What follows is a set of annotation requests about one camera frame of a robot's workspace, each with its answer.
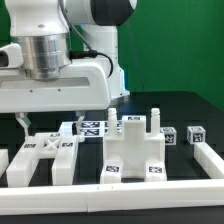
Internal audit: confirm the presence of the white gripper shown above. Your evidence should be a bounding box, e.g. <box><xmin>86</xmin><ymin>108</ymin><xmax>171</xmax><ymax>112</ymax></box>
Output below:
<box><xmin>0</xmin><ymin>43</ymin><xmax>111</xmax><ymax>136</ymax></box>

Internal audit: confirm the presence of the white chair backrest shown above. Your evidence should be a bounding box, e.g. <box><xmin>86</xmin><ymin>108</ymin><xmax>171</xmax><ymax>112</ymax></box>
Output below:
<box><xmin>6</xmin><ymin>133</ymin><xmax>85</xmax><ymax>187</ymax></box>

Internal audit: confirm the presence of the white chair seat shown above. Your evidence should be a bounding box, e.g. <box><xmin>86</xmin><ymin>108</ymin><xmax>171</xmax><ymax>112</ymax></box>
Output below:
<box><xmin>103</xmin><ymin>115</ymin><xmax>165</xmax><ymax>178</ymax></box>

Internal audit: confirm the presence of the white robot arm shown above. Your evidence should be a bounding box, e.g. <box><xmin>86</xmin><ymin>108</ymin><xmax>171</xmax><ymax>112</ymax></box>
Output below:
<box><xmin>0</xmin><ymin>0</ymin><xmax>137</xmax><ymax>128</ymax></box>

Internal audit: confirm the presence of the white marker base sheet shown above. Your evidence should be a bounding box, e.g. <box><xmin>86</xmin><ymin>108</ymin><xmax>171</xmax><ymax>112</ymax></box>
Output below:
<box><xmin>58</xmin><ymin>119</ymin><xmax>125</xmax><ymax>138</ymax></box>

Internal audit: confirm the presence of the white block far left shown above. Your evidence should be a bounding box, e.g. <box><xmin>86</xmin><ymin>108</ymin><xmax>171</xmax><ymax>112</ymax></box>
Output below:
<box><xmin>0</xmin><ymin>149</ymin><xmax>9</xmax><ymax>177</ymax></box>

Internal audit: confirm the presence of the white turned spindle rod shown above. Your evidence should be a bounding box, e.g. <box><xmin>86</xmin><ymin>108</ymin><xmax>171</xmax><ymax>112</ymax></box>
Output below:
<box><xmin>108</xmin><ymin>108</ymin><xmax>117</xmax><ymax>136</ymax></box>

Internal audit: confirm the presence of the white boundary frame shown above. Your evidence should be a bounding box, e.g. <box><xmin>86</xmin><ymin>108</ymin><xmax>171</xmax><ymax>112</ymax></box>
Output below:
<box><xmin>0</xmin><ymin>141</ymin><xmax>224</xmax><ymax>216</ymax></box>

